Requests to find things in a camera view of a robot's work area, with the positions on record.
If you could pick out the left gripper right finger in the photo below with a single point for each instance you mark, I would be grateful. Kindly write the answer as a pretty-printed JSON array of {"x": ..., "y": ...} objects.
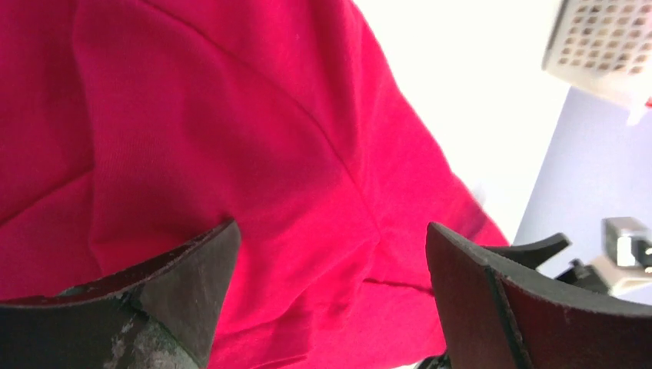
[{"x": 524, "y": 319}]

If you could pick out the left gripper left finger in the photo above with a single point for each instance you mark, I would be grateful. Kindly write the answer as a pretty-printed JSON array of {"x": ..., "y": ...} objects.
[{"x": 161, "y": 313}]

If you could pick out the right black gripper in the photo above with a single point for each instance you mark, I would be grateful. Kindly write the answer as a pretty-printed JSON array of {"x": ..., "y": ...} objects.
[{"x": 533, "y": 255}]

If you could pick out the red t shirt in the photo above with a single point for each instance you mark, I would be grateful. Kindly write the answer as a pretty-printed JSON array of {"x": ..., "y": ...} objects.
[{"x": 130, "y": 127}]

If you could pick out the white plastic laundry basket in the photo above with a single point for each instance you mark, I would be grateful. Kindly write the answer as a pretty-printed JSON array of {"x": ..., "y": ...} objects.
[{"x": 603, "y": 47}]

